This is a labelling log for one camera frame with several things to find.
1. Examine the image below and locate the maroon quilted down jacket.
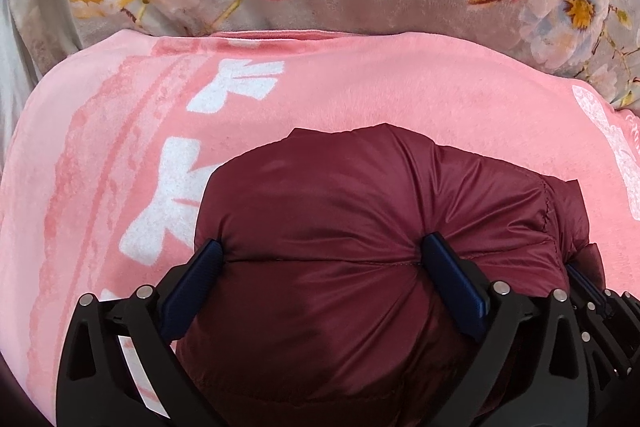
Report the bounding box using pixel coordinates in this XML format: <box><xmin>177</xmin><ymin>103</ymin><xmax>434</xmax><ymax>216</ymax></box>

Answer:
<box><xmin>177</xmin><ymin>124</ymin><xmax>605</xmax><ymax>426</ymax></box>

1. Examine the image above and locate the pink fleece blanket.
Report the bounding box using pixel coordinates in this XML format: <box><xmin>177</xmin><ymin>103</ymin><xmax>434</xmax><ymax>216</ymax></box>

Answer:
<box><xmin>1</xmin><ymin>30</ymin><xmax>639</xmax><ymax>418</ymax></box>

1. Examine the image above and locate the silver satin fabric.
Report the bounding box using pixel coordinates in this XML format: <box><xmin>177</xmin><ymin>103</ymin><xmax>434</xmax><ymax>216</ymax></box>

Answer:
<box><xmin>1</xmin><ymin>0</ymin><xmax>74</xmax><ymax>158</ymax></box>

